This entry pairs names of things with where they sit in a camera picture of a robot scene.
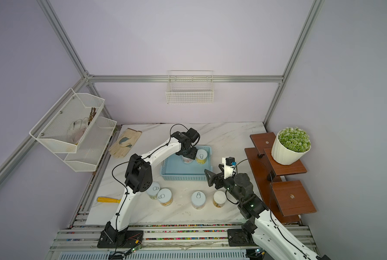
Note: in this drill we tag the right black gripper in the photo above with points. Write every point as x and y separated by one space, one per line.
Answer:
220 176

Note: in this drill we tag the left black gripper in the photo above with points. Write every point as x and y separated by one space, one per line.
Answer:
193 154

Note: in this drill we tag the yellow label can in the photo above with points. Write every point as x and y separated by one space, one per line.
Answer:
201 156

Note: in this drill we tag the pink label can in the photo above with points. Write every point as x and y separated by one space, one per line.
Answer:
187 160
198 200

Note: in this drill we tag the light blue plastic basket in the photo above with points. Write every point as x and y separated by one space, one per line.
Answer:
175 169

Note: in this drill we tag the orange label can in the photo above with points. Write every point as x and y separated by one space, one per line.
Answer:
165 197

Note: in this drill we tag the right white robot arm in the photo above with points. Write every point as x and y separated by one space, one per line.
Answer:
261 225

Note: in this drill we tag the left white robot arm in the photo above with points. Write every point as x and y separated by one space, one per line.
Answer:
138 175

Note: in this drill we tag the upside-down orange can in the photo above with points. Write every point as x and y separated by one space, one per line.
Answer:
219 199

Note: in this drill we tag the green label can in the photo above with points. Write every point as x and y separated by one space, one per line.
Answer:
153 190

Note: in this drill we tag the beige work glove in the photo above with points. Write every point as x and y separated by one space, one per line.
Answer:
124 143

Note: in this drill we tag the brown wooden step shelf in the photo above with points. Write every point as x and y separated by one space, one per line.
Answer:
288 200

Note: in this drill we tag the white pot green plant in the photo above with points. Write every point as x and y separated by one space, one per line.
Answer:
290 145

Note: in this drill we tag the yellow plastic scoop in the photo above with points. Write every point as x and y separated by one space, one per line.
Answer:
108 200

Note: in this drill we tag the clear plastic bag in shelf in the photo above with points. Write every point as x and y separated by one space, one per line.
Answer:
76 130

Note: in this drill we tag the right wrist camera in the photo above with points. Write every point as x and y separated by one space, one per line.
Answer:
229 165

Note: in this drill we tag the white wire wall basket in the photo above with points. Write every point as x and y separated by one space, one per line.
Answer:
184 92

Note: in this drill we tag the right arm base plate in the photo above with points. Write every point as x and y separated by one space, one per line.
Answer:
240 238

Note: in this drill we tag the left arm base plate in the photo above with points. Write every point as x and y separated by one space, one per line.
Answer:
124 239

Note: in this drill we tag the aluminium frame rail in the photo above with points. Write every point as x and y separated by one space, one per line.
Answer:
196 78

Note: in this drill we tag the white wire wall shelf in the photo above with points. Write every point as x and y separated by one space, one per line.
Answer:
51 130

